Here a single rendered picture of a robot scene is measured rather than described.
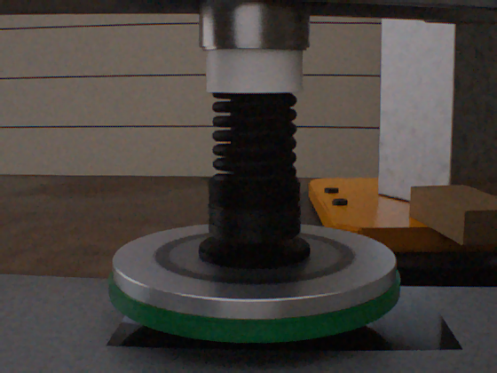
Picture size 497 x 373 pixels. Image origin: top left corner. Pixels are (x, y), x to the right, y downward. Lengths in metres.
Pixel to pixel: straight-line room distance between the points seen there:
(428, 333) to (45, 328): 0.29
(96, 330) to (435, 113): 0.80
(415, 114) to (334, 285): 0.80
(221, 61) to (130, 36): 6.21
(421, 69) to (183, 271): 0.81
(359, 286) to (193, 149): 6.16
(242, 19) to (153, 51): 6.16
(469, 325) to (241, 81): 0.25
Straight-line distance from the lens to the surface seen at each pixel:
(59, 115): 6.90
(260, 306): 0.41
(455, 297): 0.59
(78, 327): 0.52
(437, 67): 1.17
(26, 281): 0.64
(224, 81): 0.46
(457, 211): 0.95
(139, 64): 6.63
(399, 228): 1.03
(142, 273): 0.46
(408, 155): 1.22
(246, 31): 0.45
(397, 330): 0.51
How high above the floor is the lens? 1.01
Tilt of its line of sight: 10 degrees down
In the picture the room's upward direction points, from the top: straight up
